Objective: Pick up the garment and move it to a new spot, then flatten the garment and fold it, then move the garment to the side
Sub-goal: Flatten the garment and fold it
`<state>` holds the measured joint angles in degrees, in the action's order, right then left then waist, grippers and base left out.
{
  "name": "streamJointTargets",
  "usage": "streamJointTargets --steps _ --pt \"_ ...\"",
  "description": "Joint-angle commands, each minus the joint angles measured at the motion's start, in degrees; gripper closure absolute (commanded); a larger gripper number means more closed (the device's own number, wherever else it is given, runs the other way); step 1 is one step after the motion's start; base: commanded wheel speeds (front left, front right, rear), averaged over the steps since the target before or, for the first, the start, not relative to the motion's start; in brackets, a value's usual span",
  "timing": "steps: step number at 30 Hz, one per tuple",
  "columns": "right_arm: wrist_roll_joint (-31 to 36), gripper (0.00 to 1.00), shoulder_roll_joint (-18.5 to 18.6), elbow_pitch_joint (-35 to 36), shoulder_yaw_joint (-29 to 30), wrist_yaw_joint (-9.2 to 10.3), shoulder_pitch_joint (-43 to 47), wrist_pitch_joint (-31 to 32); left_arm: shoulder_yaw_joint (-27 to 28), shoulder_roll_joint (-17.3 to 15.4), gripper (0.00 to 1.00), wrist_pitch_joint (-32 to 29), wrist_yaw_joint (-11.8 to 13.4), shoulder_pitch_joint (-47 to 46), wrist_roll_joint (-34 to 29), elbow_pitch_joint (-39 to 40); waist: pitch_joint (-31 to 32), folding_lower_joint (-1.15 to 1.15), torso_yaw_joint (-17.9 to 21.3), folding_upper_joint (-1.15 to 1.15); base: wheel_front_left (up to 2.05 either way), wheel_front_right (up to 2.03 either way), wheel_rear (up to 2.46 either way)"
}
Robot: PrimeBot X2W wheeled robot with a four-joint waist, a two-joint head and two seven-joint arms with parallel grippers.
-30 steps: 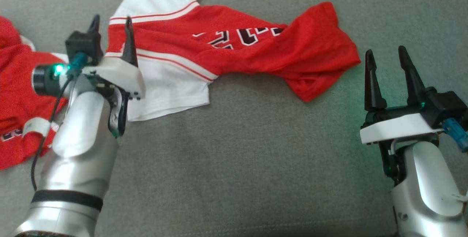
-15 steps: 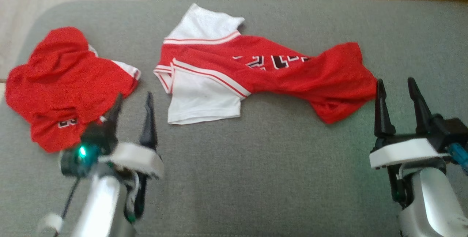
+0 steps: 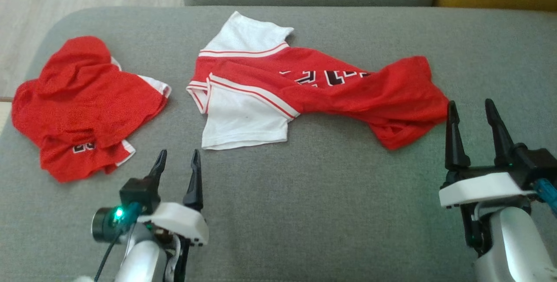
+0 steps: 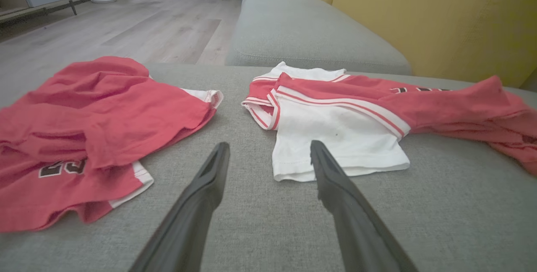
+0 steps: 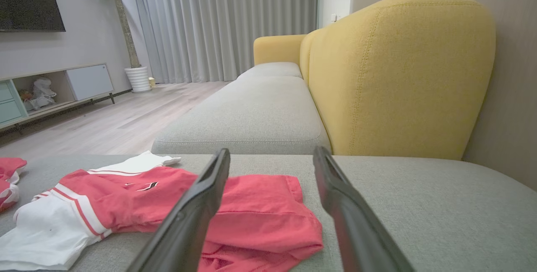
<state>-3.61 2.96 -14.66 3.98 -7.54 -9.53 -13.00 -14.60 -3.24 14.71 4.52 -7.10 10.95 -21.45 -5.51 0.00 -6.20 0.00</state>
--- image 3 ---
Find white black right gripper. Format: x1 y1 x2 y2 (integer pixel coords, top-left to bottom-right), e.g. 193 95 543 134
439 98 537 252

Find red mesh shorts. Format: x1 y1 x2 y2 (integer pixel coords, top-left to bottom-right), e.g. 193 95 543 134
11 36 172 183

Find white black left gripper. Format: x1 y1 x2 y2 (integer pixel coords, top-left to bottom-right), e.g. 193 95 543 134
139 149 209 282

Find red white jersey shirt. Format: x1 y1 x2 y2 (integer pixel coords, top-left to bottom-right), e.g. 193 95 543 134
186 11 450 151

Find black cable teal plug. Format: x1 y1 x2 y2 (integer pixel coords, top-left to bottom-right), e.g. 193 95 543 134
93 203 143 282
534 178 557 213

